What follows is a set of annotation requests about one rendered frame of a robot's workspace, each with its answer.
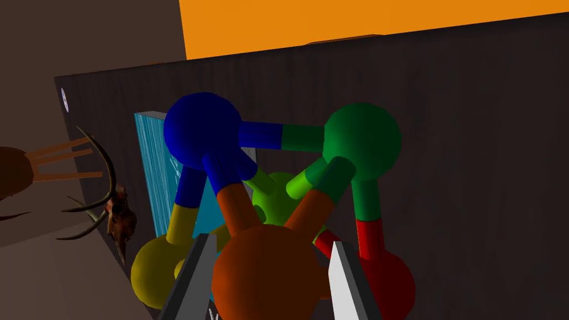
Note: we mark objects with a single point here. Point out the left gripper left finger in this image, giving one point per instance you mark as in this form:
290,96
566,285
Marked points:
193,284

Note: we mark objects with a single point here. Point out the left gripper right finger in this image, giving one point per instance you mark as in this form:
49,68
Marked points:
346,289

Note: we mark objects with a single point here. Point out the multicoloured ball-and-stick model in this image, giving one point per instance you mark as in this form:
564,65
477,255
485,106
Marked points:
266,275

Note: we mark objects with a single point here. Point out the brown skull with antlers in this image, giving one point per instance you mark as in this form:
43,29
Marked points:
120,218

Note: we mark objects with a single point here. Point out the blue book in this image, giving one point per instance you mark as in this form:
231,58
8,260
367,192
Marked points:
153,169

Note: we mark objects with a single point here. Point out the dark wooden table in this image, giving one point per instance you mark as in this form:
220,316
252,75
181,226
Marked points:
466,155

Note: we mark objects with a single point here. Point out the brown wooden stool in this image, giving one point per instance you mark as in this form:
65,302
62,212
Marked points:
13,171

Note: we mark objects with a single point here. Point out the small pale disc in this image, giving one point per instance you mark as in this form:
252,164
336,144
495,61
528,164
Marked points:
65,100

